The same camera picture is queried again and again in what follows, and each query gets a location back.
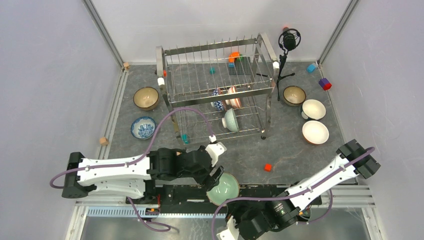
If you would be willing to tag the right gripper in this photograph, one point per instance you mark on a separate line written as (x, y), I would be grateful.
(233, 208)

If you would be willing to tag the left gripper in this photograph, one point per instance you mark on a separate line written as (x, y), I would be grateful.
(208, 181)

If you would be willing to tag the celadon green front bowl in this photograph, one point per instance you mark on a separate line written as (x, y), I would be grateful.
(227, 188)

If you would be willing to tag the celadon green bowl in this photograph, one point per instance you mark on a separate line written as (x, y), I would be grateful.
(227, 188)
(229, 121)

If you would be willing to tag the white blue floral bowl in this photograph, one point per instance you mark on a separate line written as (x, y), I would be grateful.
(143, 128)

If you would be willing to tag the copper bowl with floral motif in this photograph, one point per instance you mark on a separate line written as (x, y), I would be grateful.
(146, 98)

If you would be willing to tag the white bowl with orange rim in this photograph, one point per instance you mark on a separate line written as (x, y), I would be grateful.
(315, 132)

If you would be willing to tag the dark bowl with lattice band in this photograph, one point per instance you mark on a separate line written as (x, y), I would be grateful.
(294, 95)

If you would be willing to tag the blue rimmed small bowl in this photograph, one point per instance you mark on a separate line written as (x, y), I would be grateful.
(312, 109)

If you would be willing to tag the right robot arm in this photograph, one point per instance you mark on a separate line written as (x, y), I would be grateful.
(282, 211)

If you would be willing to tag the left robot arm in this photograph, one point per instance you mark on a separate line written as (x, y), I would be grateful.
(125, 177)

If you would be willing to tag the steel two-tier dish rack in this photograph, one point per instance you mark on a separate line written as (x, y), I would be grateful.
(223, 87)

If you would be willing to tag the small teal block behind rack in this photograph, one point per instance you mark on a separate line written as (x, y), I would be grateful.
(212, 70)

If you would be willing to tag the red cube block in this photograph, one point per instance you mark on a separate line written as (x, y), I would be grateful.
(267, 167)

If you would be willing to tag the pink patterned rear bowl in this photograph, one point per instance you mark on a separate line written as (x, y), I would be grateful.
(220, 105)

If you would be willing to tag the wooden cube at left edge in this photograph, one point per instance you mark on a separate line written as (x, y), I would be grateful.
(103, 141)

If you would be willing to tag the grey building baseplate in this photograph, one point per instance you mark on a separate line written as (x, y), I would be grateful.
(241, 67)

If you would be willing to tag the orange arch block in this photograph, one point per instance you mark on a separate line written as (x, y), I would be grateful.
(233, 57)

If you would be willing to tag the purple and red block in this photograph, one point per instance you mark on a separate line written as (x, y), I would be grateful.
(325, 84)

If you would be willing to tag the light blue block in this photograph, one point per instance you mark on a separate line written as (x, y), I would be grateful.
(312, 67)

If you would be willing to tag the black microphone on tripod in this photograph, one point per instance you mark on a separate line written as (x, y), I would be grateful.
(288, 40)

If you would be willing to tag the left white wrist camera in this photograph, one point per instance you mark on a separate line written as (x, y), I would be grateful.
(215, 149)

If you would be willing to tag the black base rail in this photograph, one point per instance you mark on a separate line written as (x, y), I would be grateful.
(192, 199)

